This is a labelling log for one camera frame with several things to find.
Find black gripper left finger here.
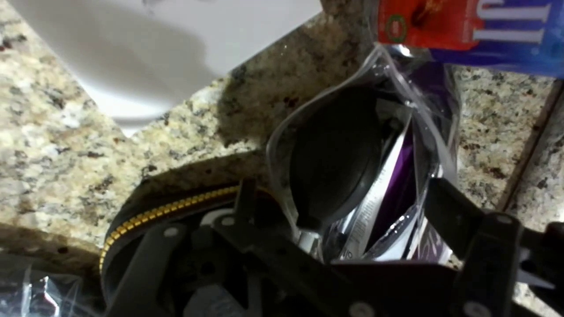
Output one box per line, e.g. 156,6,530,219
105,178,332,317

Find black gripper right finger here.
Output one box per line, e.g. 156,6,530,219
352,178,564,317

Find black purse with gold zipper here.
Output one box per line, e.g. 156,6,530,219
96,152,279,317

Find crumpled clear plastic bag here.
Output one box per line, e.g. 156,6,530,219
0,252,105,317

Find small white box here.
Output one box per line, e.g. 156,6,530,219
11,0,323,125

